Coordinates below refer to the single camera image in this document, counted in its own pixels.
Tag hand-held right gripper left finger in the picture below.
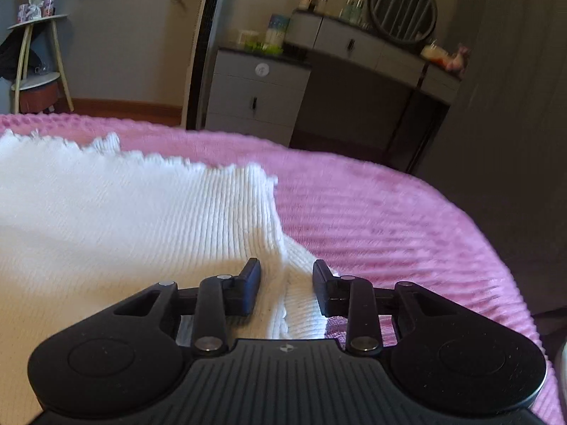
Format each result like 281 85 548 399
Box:
116 257 262 356

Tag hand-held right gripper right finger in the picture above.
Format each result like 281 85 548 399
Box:
312 259 448 355

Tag white ribbed knit sweater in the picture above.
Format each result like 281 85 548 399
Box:
0 129 342 423

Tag pink textured blanket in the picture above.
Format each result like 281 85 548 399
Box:
0 113 560 425

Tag grey drawer cabinet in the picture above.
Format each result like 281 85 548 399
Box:
205 46 313 148

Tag grey dressing table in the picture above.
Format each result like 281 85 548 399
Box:
286 9 464 173

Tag blue printed box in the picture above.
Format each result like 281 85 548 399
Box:
268 13 291 47

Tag white and red pouch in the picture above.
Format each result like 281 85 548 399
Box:
421 40 451 63

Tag pink plush toy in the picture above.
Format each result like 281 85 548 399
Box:
447 44 471 74

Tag red brown basket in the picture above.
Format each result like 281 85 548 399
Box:
19 83 61 114

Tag grey curtain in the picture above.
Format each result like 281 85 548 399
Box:
443 0 567 196

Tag round black-framed mirror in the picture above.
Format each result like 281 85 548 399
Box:
369 0 439 46

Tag black clothing pile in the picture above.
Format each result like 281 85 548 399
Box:
0 35 38 83

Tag round two-tier side table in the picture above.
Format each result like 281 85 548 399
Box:
6 13 75 115

